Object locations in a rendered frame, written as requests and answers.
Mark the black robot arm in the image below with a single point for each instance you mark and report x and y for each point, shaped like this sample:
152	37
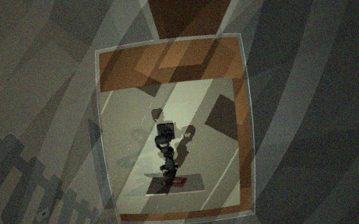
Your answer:
164	138

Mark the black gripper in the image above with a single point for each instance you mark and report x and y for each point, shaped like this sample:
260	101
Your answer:
171	171

